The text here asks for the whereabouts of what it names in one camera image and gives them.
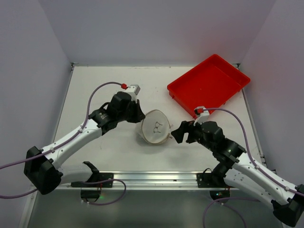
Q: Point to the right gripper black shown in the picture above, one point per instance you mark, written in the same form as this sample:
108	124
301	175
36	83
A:
193	134

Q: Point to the aluminium mounting rail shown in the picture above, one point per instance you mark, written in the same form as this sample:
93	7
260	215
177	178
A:
154	179

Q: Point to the white mesh laundry bag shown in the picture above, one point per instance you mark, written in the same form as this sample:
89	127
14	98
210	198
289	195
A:
155	128

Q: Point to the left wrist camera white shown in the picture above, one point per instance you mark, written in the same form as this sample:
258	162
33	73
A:
133	90

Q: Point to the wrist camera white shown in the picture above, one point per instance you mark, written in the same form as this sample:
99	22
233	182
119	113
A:
133	90
202	115

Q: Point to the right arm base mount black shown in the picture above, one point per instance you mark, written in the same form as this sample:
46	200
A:
206	179

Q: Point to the red plastic tray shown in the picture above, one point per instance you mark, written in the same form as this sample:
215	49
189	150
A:
209	84

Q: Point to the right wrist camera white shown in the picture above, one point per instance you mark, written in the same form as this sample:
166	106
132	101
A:
202	115

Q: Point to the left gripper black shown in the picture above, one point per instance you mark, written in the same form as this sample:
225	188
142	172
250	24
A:
134	110

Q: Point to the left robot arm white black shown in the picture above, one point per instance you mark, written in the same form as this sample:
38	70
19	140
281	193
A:
43	167

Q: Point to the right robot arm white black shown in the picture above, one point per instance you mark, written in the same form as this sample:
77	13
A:
235	169

